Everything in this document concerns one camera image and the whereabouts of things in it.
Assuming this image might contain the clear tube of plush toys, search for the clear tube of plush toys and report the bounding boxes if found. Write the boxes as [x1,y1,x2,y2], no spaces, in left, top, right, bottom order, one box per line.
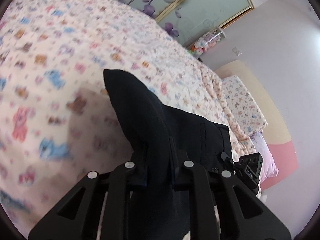
[188,27,225,59]

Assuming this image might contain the white wall socket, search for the white wall socket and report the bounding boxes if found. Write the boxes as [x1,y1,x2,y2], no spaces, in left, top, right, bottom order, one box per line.
[232,47,242,56]

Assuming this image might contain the teddy bear print blanket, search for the teddy bear print blanket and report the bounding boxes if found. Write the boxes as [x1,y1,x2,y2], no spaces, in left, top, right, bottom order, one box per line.
[1,0,255,236]

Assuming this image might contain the black pants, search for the black pants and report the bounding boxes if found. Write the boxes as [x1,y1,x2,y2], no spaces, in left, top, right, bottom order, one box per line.
[103,69,231,239]

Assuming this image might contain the beige headboard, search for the beige headboard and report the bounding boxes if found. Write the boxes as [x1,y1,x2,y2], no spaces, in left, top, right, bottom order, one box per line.
[215,60,298,190]

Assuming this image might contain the teddy bear print pillow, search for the teddy bear print pillow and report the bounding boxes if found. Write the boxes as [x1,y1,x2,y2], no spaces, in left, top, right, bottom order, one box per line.
[222,75,268,137]

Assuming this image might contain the pink pillow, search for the pink pillow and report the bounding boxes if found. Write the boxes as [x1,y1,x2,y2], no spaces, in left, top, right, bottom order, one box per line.
[251,133,279,183]

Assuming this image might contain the floral glass sliding wardrobe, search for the floral glass sliding wardrobe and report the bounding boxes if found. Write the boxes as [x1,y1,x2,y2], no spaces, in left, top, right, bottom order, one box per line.
[118,0,254,47]

